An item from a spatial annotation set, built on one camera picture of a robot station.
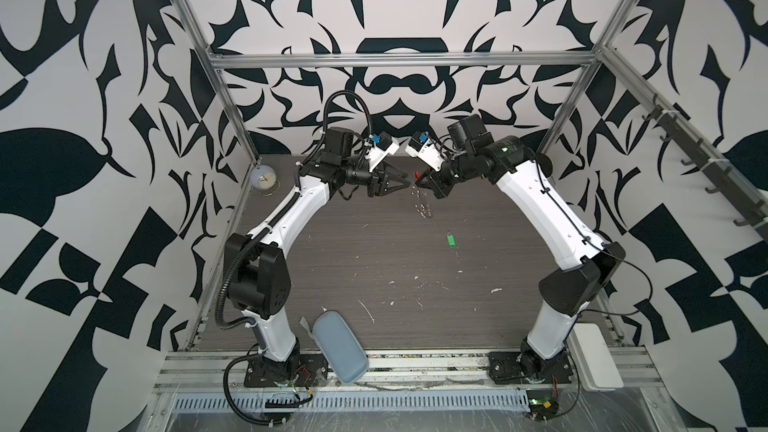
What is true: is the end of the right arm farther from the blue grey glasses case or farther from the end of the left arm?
the blue grey glasses case

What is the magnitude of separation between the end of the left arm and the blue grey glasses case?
14.7 inches

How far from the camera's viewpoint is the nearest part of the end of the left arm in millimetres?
700

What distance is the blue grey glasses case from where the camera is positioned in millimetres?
729

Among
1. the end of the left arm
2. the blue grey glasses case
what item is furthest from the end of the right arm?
the blue grey glasses case
